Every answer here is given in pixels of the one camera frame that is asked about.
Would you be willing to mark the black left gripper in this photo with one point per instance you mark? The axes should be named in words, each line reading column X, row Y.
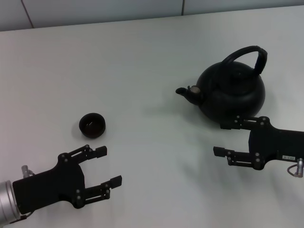
column 52, row 185

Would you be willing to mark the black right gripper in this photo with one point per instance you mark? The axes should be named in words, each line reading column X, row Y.
column 280, row 145

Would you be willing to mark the dark brown teacup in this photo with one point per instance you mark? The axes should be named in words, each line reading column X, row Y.
column 92, row 127

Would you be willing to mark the black round teapot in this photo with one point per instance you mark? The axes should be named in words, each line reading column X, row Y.
column 232, row 95

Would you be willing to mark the white and silver left arm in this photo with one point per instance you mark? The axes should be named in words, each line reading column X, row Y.
column 7, row 202

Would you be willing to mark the silver left gripper connector stub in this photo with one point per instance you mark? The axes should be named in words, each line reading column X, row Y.
column 25, row 171

